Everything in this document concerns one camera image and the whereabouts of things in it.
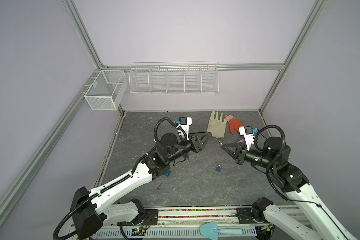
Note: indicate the white slotted cable duct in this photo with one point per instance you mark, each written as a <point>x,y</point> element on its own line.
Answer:
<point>164,233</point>

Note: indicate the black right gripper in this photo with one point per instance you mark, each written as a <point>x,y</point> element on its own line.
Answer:
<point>239,157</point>

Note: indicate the purple pink brush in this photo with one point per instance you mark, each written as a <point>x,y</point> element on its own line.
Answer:
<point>240,139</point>

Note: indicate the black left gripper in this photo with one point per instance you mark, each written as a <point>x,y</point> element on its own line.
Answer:
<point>196,143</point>

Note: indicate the beige fabric glove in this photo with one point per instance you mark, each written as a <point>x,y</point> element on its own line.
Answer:
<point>217,124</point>

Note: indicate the red rubber glove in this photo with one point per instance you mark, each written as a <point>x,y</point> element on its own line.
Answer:
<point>234,124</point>

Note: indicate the white wire shelf basket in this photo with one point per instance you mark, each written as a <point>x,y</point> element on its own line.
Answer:
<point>174,78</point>

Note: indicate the teal garden trowel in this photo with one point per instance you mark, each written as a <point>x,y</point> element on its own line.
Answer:
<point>212,232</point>

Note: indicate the white mesh box basket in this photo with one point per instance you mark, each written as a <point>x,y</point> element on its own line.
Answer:
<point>107,90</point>

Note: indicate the small blue padlock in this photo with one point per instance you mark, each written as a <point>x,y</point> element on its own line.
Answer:
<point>218,168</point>

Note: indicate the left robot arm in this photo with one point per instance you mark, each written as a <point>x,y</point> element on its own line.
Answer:
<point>91,209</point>

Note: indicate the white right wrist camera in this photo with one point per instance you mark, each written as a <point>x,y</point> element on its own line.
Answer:
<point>247,132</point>

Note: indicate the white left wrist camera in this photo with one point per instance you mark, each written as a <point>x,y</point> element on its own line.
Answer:
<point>183,125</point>

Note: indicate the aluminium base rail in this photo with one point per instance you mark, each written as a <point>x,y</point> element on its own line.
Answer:
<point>189,216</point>

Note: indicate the aluminium frame profile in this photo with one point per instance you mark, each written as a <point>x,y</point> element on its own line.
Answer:
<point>12,197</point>

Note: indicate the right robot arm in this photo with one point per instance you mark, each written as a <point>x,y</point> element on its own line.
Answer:
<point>271,152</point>

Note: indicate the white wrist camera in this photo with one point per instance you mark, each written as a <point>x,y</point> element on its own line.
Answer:
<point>247,132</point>
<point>183,125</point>

